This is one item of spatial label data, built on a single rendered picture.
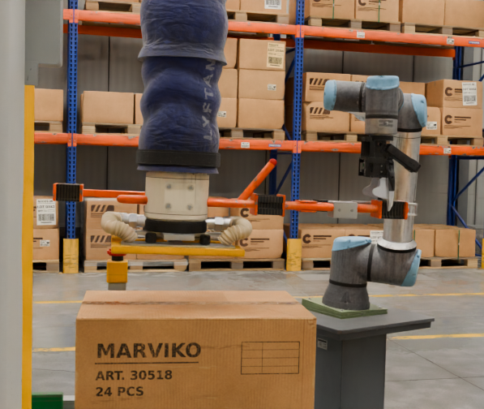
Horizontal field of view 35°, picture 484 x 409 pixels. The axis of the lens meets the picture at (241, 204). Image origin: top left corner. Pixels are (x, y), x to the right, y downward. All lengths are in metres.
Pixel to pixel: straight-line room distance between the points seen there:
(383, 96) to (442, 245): 8.39
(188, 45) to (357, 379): 1.59
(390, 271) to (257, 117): 6.64
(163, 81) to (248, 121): 7.48
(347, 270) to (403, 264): 0.21
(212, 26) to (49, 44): 0.93
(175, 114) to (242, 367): 0.66
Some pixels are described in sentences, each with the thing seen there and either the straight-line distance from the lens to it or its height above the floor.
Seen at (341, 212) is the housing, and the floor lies 1.21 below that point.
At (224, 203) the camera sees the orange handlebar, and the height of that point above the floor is 1.23.
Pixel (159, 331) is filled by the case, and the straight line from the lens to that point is 1.94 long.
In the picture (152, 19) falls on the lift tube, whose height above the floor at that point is 1.70.
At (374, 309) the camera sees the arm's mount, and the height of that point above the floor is 0.77.
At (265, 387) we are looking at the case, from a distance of 2.00.
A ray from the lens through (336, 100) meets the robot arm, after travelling 2.33.
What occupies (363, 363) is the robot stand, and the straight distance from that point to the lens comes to 3.09.
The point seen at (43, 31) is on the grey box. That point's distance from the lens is 1.16.
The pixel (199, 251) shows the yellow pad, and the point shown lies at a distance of 1.97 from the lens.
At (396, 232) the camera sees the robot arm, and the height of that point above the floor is 1.09.
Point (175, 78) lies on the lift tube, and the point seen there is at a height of 1.55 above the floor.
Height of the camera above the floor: 1.34
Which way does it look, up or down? 3 degrees down
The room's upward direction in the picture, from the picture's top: 1 degrees clockwise
